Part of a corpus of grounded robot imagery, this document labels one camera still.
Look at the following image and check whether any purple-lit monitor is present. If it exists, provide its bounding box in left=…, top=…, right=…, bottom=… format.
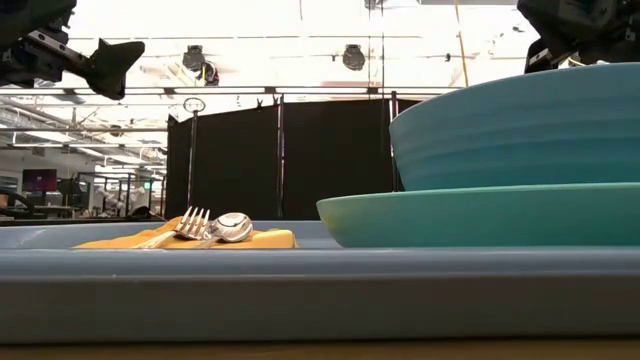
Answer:
left=21, top=168, right=59, bottom=194

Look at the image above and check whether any orange-handled metal spoon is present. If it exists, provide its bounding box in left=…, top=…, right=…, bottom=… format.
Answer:
left=192, top=212, right=255, bottom=250

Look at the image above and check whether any yellow cloth napkin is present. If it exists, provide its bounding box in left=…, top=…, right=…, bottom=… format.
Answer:
left=73, top=215, right=299, bottom=250

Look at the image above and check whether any dark ceiling device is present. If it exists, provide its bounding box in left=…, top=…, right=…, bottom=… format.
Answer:
left=341, top=43, right=367, bottom=72
left=181, top=44, right=221, bottom=87

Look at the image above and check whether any teal plate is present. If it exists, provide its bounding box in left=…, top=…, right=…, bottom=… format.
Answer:
left=316, top=182, right=640, bottom=249

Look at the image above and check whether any yellow cable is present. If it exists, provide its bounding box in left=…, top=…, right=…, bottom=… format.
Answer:
left=452, top=0, right=471, bottom=89

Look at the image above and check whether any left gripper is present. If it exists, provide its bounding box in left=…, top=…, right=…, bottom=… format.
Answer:
left=0, top=0, right=146, bottom=101

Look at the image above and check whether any black partition screen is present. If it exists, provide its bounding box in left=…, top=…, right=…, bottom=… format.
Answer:
left=164, top=98, right=421, bottom=221

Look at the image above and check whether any ring-topped metal stand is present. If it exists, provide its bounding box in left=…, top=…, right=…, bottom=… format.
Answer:
left=182, top=96, right=207, bottom=216

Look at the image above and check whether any orange-handled metal fork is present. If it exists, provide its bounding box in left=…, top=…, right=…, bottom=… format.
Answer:
left=130, top=206, right=211, bottom=250

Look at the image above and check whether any blue ribbed bowl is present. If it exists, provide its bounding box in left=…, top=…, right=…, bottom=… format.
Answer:
left=388, top=62, right=640, bottom=192

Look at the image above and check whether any background black frame rig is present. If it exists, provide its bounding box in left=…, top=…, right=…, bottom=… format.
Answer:
left=74, top=171, right=166, bottom=219

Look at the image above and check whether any grey horizontal overhead rail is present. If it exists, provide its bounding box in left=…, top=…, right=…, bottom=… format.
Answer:
left=0, top=85, right=466, bottom=97

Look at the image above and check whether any blue plastic tray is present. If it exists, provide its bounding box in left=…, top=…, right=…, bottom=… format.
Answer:
left=0, top=219, right=640, bottom=344

